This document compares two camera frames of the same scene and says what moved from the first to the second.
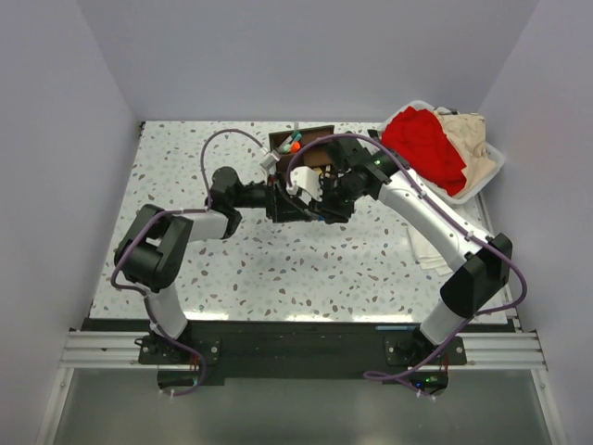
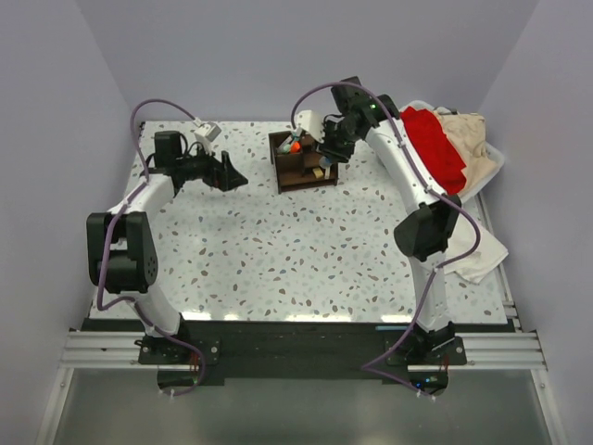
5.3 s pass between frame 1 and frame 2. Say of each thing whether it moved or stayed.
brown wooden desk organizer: stayed
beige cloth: stayed
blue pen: stayed
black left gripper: moved
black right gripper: moved
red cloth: stayed
